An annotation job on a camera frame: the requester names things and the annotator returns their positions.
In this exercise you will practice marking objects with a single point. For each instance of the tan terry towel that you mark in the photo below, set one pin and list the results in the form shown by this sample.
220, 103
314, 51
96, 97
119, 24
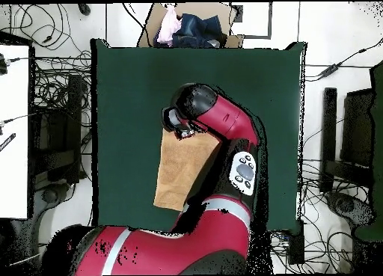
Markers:
179, 168

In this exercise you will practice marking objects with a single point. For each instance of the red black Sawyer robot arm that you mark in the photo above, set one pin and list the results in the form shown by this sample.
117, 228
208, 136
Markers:
209, 228

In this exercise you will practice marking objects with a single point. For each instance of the black flat panel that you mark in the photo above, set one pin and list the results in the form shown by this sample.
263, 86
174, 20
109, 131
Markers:
357, 129

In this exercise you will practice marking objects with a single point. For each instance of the dark green table cloth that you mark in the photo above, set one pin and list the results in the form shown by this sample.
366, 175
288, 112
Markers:
128, 108

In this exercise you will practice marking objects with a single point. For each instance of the blue jeans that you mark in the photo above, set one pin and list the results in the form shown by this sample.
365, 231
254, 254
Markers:
197, 30

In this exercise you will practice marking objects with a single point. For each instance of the pink garment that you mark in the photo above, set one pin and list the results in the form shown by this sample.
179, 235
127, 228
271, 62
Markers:
169, 24

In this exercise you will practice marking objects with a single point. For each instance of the brown cardboard box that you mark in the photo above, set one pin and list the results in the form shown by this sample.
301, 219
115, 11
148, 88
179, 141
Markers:
197, 9

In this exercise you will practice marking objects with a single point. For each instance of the black equipment stand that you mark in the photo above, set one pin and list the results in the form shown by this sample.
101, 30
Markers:
57, 132

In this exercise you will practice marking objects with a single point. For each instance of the black upright bar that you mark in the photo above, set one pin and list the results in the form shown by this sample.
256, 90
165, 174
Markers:
328, 132

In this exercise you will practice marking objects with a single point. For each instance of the grey chair base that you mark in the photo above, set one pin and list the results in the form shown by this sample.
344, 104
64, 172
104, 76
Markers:
50, 195

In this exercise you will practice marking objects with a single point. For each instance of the black box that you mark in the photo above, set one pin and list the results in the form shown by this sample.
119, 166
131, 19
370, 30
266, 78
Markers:
296, 246

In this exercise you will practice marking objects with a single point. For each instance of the small black device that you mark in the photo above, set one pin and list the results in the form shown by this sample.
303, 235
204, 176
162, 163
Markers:
84, 9

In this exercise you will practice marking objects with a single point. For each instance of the black chair base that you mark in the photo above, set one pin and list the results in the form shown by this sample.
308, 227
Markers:
344, 205

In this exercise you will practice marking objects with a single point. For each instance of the white desk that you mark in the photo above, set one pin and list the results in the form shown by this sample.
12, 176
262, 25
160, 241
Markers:
13, 168

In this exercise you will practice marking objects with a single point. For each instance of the black label strip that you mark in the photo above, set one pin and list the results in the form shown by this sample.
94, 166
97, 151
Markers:
7, 142

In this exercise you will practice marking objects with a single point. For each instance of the dark green draped cloth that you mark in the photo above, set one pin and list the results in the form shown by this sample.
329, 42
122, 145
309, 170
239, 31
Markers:
378, 114

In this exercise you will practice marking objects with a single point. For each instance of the black gadget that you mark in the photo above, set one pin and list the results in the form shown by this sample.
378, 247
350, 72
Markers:
2, 66

